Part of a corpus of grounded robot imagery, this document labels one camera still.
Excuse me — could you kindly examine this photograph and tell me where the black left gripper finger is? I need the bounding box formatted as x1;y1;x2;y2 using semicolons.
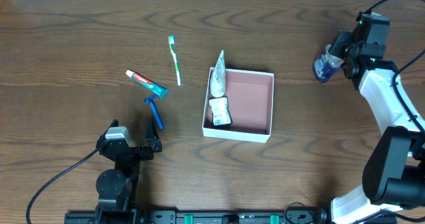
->
106;119;119;132
145;117;161;145

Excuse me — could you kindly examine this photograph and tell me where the clear spray bottle blue liquid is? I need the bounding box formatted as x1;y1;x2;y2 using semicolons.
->
313;45;344;83

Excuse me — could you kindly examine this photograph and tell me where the green white soap packet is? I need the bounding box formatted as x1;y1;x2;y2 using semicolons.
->
209;97;232;126

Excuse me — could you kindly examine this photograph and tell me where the white shampoo tube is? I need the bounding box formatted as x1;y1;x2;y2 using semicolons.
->
210;50;226;98

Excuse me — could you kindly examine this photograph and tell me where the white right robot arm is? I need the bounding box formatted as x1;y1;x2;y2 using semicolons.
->
329;13;424;223

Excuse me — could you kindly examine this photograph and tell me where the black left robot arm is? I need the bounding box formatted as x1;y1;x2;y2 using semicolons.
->
94;118;162;224

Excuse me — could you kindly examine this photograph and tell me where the blue disposable razor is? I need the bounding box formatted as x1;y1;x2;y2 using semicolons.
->
143;95;164;130

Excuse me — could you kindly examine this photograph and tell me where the red green toothpaste tube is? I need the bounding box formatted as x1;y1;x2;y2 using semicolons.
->
126;70;169;98

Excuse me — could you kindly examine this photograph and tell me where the green white toothbrush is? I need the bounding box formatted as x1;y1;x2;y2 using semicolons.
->
168;35;181;86

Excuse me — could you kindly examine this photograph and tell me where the white cardboard box pink inside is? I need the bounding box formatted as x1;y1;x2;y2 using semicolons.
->
202;68;274;143

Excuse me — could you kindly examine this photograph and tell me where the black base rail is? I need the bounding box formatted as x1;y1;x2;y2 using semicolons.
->
64;209;331;224

